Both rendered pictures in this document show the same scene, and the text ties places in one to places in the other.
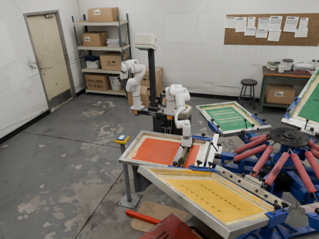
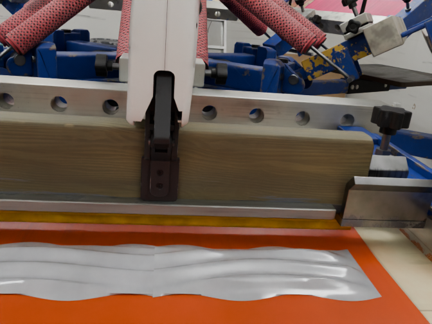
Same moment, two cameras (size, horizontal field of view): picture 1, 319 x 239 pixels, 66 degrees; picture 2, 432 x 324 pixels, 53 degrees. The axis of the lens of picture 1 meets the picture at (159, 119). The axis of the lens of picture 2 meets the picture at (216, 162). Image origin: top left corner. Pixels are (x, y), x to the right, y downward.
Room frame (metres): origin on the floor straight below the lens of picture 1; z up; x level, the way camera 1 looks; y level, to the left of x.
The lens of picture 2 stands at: (2.11, 0.10, 1.16)
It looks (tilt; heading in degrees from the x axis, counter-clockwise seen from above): 20 degrees down; 242
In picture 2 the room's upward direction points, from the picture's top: 5 degrees clockwise
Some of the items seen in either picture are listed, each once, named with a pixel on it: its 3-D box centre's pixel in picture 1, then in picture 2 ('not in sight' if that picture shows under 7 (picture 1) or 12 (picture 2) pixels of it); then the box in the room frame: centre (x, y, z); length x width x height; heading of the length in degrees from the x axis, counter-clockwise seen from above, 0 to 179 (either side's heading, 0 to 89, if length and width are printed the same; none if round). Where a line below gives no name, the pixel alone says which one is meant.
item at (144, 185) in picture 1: (155, 180); not in sight; (1.88, 0.06, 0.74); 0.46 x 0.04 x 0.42; 70
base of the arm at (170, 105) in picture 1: (170, 105); not in sight; (2.62, -0.14, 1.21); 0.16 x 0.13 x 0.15; 156
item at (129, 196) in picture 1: (126, 171); not in sight; (2.36, 0.43, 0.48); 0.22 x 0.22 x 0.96; 70
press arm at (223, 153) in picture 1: (224, 155); not in sight; (1.87, -0.59, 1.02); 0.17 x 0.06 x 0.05; 70
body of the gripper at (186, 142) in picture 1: (186, 140); (165, 49); (1.99, -0.25, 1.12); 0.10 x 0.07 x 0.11; 70
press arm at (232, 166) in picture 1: (209, 164); not in sight; (1.91, -0.47, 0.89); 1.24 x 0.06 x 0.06; 70
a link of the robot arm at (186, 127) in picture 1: (186, 126); not in sight; (2.03, -0.25, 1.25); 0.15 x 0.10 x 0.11; 11
